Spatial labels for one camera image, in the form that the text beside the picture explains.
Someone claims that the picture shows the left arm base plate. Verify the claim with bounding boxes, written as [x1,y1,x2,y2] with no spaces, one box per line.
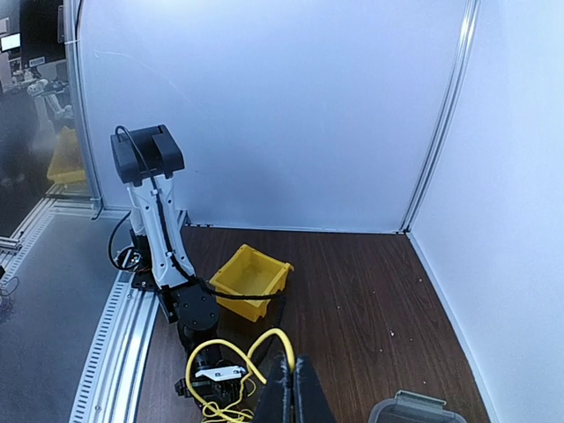
[130,229,178,323]

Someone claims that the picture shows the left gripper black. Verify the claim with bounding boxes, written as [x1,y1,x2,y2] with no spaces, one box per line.
[174,344,251,408]

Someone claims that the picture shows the yellow plastic bin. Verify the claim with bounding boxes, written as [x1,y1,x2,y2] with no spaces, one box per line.
[210,244,294,323]

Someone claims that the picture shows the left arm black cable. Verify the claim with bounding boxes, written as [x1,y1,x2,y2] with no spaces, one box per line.
[193,275,286,367]

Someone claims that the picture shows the yellow cable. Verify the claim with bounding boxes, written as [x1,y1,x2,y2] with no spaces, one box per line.
[184,328,296,419]

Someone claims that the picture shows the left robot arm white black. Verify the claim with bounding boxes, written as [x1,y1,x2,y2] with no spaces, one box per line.
[110,125,245,407]

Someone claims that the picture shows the clear grey plastic container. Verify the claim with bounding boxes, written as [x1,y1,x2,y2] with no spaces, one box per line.
[368,390,466,423]

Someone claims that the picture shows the right aluminium corner post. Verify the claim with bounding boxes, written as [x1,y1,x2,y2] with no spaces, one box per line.
[398,0,481,234]

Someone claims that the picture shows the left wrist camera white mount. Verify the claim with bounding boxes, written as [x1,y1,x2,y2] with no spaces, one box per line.
[195,366,247,382]

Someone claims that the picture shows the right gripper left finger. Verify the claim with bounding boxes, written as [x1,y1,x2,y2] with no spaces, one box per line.
[254,356,293,423]

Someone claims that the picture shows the left aluminium corner post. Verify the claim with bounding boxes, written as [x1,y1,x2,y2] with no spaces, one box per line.
[63,0,104,220]

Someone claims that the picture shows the aluminium front rail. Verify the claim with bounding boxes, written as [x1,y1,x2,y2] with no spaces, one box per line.
[69,271,159,422]

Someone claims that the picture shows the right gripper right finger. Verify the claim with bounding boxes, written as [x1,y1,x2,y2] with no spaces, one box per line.
[293,355,337,423]

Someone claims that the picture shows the aluminium corner post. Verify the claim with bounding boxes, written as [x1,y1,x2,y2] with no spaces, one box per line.
[398,0,481,234]
[63,0,104,220]

